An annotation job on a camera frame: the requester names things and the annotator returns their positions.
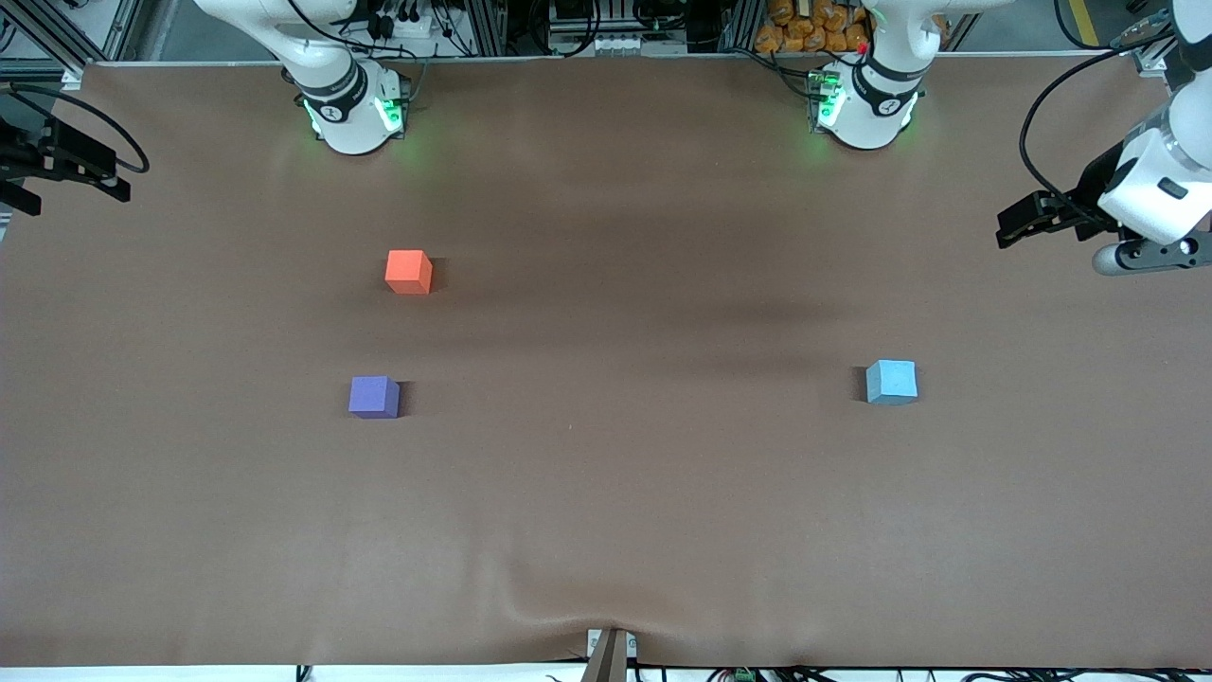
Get light blue foam block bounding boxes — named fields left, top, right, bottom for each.
left=864, top=359, right=918, bottom=407

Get orange foam block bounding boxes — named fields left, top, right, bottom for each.
left=384, top=249, right=434, bottom=296

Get purple foam block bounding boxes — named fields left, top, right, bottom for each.
left=348, top=375, right=401, bottom=420

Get pile of orange bags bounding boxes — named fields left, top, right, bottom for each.
left=755, top=0, right=872, bottom=54

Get white power strip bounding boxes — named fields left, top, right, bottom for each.
left=365, top=9, right=448, bottom=41

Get brown table cloth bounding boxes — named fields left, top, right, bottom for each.
left=0, top=52, right=1212, bottom=669

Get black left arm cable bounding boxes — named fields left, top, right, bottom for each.
left=1020, top=43, right=1151, bottom=228

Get aluminium frame profile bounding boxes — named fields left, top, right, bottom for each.
left=1132, top=0, right=1212, bottom=79
left=0, top=0, right=143, bottom=88

